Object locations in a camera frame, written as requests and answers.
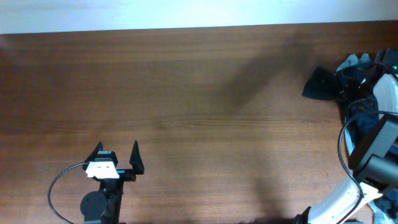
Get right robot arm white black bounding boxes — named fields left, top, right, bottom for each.
left=293, top=63, right=397, bottom=223

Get navy blue shorts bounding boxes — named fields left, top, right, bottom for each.
left=336, top=62, right=389, bottom=143

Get black garment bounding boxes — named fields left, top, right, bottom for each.
left=302, top=67, right=341, bottom=101

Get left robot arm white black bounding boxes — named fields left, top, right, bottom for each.
left=80, top=141, right=145, bottom=224

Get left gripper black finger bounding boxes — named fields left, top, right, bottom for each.
left=129, top=141, right=145, bottom=175
left=82, top=141, right=103, bottom=170

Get light grey garment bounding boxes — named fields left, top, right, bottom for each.
left=336, top=53, right=371, bottom=72

